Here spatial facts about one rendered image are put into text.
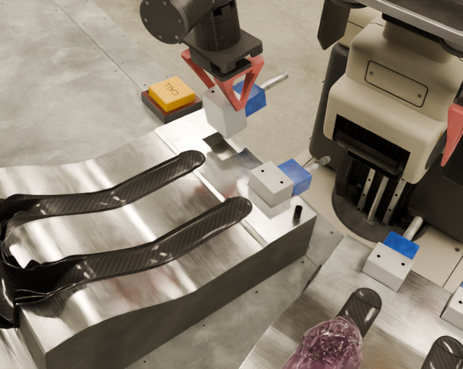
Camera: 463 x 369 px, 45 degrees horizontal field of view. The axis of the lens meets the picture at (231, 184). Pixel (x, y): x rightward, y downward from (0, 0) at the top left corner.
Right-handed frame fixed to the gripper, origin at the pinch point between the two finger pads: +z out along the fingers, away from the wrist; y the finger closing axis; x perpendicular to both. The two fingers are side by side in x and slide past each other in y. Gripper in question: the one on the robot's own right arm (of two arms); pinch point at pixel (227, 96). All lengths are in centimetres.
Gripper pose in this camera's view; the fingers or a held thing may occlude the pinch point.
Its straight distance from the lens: 76.9
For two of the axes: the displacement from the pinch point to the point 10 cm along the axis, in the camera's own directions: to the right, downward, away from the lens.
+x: 7.9, -5.1, 3.4
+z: 1.3, 6.8, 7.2
